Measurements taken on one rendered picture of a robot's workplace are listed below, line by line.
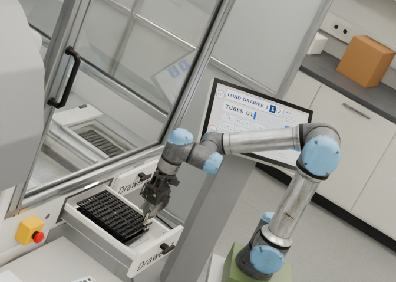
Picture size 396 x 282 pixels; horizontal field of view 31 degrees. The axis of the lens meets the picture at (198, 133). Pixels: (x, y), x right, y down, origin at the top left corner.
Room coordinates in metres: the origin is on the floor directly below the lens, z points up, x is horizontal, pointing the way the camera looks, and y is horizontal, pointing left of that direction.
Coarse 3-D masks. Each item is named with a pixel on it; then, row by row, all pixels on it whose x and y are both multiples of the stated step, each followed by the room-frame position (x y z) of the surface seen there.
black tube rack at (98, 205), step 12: (108, 192) 2.33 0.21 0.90; (84, 204) 2.18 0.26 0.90; (96, 204) 2.22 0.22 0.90; (108, 204) 2.31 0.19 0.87; (120, 204) 2.29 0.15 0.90; (96, 216) 2.15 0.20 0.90; (108, 216) 2.18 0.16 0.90; (120, 216) 2.21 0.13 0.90; (108, 228) 2.15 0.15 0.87; (120, 228) 2.14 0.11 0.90; (132, 228) 2.17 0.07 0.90; (120, 240) 2.11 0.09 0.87; (132, 240) 2.16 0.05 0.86
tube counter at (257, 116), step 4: (248, 112) 3.14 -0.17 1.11; (252, 112) 3.15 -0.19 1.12; (256, 112) 3.16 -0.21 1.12; (248, 116) 3.13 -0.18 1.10; (252, 116) 3.14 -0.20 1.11; (256, 116) 3.15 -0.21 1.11; (260, 116) 3.16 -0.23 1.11; (264, 116) 3.17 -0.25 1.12; (268, 116) 3.18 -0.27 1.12; (256, 120) 3.14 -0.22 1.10; (260, 120) 3.15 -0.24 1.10; (264, 120) 3.16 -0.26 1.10; (268, 120) 3.17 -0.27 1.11; (272, 120) 3.18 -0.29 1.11; (276, 120) 3.19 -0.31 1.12; (280, 120) 3.20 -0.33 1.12; (268, 124) 3.16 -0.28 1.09; (272, 124) 3.17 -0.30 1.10; (276, 124) 3.18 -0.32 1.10; (280, 124) 3.19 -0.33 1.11
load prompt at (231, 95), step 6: (228, 90) 3.15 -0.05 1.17; (234, 90) 3.16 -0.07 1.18; (228, 96) 3.13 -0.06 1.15; (234, 96) 3.15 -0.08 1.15; (240, 96) 3.16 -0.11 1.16; (246, 96) 3.18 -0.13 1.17; (240, 102) 3.15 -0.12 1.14; (246, 102) 3.16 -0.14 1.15; (252, 102) 3.18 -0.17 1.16; (258, 102) 3.19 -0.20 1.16; (264, 102) 3.21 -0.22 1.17; (258, 108) 3.18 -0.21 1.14; (264, 108) 3.19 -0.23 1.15; (270, 108) 3.21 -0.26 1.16; (276, 108) 3.22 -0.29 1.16; (282, 108) 3.23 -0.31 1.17; (276, 114) 3.20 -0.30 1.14; (282, 114) 3.22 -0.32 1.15
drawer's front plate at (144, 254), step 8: (168, 232) 2.20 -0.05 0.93; (176, 232) 2.23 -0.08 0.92; (160, 240) 2.13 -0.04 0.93; (168, 240) 2.19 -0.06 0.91; (176, 240) 2.27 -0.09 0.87; (144, 248) 2.05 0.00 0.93; (152, 248) 2.08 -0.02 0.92; (160, 248) 2.15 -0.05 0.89; (136, 256) 2.01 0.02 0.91; (144, 256) 2.05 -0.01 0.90; (152, 256) 2.11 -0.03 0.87; (160, 256) 2.18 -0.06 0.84; (136, 264) 2.01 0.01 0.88; (128, 272) 2.01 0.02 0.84; (136, 272) 2.04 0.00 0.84
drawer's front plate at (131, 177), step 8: (136, 168) 2.54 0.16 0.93; (144, 168) 2.57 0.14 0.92; (152, 168) 2.64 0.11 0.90; (120, 176) 2.42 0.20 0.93; (128, 176) 2.47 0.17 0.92; (136, 176) 2.53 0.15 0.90; (120, 184) 2.43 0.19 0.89; (128, 184) 2.50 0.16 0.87; (120, 192) 2.46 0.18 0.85; (128, 192) 2.53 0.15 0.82
